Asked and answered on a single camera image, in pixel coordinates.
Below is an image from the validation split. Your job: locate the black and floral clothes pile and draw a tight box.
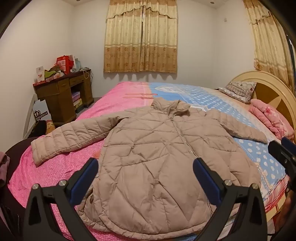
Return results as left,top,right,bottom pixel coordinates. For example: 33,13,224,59
30,120,48,138

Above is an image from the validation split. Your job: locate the blue dotted blanket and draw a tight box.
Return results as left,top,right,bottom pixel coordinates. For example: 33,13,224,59
148,82,291,234

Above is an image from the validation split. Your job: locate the mauve garment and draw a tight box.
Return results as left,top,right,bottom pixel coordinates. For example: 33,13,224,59
0,152,11,188

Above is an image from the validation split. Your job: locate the red gift bag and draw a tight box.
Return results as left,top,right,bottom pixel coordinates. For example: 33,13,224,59
55,55,74,75

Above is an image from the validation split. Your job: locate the beige quilted puffer jacket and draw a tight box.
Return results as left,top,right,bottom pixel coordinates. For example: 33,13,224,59
31,97,269,234

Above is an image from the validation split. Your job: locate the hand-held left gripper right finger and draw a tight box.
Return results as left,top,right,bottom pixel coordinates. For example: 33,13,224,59
193,158,270,241

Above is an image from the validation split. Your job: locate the pink folded quilt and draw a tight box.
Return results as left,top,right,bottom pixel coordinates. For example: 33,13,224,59
248,98,295,139

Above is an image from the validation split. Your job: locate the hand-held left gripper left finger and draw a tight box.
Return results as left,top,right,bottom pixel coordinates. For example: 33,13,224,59
23,158,100,241

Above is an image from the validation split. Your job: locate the floral cushion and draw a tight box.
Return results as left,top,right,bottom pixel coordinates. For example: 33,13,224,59
45,120,57,135

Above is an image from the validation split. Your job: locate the wooden bed headboard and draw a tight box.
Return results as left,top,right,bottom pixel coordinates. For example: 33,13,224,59
228,71,296,130

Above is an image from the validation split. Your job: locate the green cloth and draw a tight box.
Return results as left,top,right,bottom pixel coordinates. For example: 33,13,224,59
45,66,62,78

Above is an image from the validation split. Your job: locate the beige patterned window curtain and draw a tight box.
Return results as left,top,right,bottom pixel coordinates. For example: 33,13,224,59
103,0,178,74
243,0,295,91

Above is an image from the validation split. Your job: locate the white and red snack box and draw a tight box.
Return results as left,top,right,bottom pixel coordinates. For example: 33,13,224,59
46,72,64,82

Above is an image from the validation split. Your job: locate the white metal frame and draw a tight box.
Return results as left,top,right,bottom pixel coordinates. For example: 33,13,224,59
23,94,37,139

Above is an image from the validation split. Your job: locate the white picture box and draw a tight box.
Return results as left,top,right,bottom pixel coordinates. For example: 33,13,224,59
36,66,45,82

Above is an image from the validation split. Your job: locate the brown wooden desk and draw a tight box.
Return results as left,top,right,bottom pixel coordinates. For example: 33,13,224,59
33,69,94,127

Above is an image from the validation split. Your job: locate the grey floral pillow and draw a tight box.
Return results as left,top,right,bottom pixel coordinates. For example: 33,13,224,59
217,81,257,103

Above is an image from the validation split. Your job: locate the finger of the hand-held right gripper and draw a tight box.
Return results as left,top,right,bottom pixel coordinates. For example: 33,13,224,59
268,137,296,187

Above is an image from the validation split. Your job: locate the white paper bag with logo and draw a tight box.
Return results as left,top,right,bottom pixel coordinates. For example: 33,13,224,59
32,100,50,123

